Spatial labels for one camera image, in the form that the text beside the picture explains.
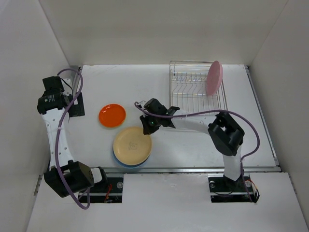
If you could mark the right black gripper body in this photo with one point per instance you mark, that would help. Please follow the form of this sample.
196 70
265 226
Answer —
151 123

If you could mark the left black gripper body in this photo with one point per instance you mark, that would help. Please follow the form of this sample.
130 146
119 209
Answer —
77 109

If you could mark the tan beige plate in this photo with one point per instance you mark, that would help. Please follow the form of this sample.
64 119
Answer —
131 147

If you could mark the green plate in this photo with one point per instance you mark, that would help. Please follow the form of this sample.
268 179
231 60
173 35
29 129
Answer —
122 124

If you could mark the orange plate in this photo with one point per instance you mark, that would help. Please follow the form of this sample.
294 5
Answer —
112 115

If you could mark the metal wire dish rack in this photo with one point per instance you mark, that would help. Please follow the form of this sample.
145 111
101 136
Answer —
187 87

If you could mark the pink plate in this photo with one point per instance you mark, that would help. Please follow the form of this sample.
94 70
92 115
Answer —
214 78

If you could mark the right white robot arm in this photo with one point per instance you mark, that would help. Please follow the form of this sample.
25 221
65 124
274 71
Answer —
225 133

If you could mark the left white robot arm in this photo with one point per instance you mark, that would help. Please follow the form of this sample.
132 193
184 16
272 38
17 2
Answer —
65 174

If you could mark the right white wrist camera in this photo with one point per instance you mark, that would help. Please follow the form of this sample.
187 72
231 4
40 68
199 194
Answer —
140 104

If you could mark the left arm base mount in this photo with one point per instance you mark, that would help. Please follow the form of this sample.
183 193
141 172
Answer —
110 192

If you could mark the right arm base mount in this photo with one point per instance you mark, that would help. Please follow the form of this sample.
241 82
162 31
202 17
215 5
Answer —
224 190

